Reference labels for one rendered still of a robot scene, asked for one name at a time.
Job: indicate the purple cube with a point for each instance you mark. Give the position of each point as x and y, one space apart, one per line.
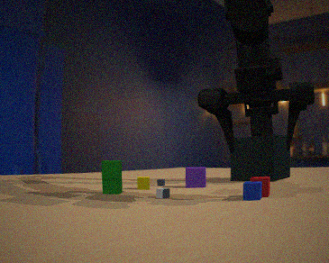
196 177

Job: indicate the blue block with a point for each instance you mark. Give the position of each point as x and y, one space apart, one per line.
252 191

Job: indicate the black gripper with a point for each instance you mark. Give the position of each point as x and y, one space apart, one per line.
216 100

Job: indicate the green block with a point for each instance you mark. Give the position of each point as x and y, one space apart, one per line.
111 168
112 185

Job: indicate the red block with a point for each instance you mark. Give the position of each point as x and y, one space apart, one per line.
265 189

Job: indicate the yellow block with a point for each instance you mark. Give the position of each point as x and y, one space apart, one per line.
143 183

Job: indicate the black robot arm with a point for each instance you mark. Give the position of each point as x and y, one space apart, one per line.
250 23

